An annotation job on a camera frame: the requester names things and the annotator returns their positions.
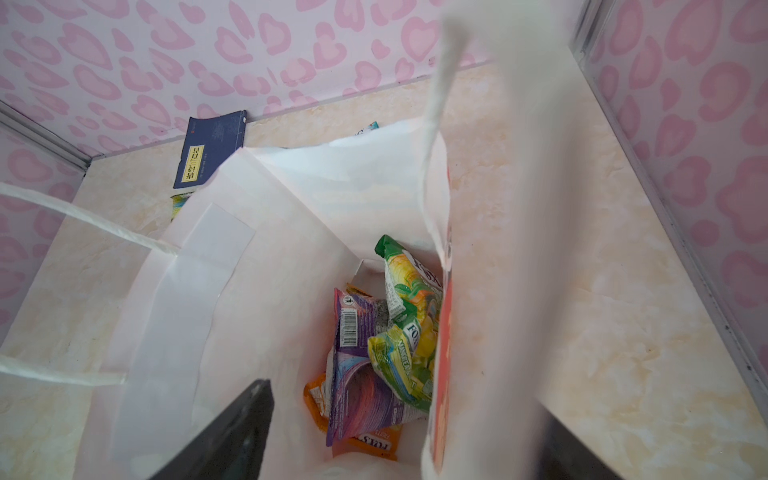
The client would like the yellow green candy packet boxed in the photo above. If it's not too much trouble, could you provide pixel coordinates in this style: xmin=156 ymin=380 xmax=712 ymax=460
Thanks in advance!
xmin=367 ymin=325 xmax=437 ymax=412

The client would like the orange snack packet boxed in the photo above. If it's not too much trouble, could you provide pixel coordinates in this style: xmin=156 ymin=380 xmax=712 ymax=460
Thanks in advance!
xmin=303 ymin=374 xmax=402 ymax=461

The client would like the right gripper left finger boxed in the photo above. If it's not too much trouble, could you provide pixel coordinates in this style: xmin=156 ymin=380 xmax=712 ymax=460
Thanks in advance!
xmin=152 ymin=379 xmax=274 ymax=480

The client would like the green snack packet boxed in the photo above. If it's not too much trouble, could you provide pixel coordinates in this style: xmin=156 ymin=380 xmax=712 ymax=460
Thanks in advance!
xmin=170 ymin=192 xmax=192 ymax=221

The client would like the green Fox's spring packet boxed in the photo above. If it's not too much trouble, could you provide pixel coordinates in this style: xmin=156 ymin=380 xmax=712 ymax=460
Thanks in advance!
xmin=375 ymin=235 xmax=443 ymax=357

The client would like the red white paper bag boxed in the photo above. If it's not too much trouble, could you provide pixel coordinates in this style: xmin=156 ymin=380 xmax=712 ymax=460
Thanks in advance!
xmin=1 ymin=1 xmax=582 ymax=479

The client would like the purple snack packet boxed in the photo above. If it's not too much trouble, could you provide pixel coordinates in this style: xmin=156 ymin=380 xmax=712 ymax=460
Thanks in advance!
xmin=326 ymin=289 xmax=426 ymax=446

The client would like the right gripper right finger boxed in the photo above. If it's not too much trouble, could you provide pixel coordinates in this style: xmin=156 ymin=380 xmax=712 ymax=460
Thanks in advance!
xmin=536 ymin=410 xmax=622 ymax=480

